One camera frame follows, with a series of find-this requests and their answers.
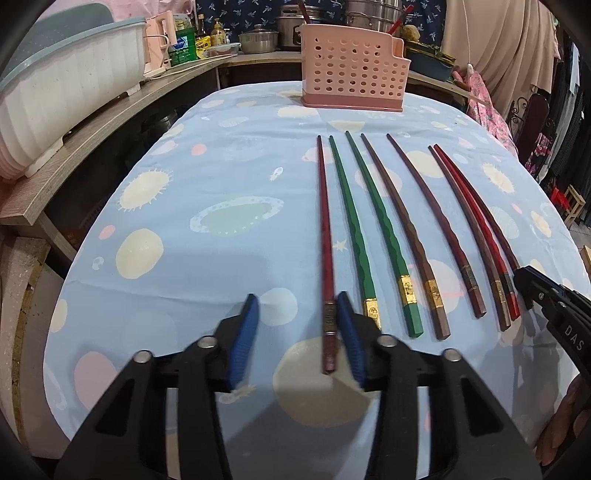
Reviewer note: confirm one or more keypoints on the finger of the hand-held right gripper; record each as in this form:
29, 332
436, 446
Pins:
535, 286

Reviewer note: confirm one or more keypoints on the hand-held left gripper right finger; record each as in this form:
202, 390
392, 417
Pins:
351, 344

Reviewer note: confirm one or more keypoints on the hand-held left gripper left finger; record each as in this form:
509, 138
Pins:
244, 341

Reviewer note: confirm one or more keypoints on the reddish brown chopstick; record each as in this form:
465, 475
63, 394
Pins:
471, 226

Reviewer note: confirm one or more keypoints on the green chopstick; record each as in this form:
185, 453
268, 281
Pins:
353, 230
383, 221

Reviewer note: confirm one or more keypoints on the dark red chopstick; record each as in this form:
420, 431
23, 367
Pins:
324, 230
303, 11

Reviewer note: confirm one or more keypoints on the maroon chopstick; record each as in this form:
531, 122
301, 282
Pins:
438, 217

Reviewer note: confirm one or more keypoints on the pink perforated utensil basket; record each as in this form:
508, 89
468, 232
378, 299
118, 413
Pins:
351, 64

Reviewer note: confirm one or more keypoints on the person's right hand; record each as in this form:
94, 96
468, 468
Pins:
565, 427

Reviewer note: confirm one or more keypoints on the small wooden stool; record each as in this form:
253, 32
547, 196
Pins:
574, 203

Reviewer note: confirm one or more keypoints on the small red stool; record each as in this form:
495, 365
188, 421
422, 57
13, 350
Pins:
559, 197

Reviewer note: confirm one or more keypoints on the blue printed tablecloth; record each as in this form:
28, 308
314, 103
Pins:
207, 184

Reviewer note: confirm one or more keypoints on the dark wooden chair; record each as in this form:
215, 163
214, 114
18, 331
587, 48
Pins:
531, 124

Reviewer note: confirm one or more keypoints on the hanging clothes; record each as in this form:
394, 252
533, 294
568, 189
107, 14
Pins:
568, 115

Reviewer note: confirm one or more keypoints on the pink pineapple print garment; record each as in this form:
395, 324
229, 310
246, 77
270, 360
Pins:
489, 110

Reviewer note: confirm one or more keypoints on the beige curtain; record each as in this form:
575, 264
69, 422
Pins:
503, 55

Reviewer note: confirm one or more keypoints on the wooden shelf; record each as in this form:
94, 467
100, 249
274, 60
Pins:
106, 131

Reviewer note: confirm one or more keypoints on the brown ginger root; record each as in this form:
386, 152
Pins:
409, 33

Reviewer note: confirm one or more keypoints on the clear lidded food container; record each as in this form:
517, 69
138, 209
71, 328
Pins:
221, 49

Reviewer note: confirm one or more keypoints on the yellow seasoning packet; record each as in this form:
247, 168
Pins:
203, 46

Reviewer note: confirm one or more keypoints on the green plastic bottle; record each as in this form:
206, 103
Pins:
182, 48

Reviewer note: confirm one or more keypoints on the small steel pot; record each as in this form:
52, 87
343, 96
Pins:
257, 41

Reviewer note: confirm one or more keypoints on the white dish rack grey lid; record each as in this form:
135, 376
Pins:
69, 92

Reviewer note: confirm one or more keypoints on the amber oil bottle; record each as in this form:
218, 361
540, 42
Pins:
218, 32

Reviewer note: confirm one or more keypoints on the steel rice cooker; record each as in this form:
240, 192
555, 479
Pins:
290, 27

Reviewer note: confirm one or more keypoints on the dark sauce bottle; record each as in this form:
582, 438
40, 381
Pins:
201, 25

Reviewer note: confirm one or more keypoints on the large steel steamer pot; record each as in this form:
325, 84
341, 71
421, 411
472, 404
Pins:
369, 11

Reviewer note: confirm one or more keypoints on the navy leaf print cloth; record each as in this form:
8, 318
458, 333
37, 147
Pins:
249, 14

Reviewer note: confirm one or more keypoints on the pink dotted curtain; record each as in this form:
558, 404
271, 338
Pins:
147, 7

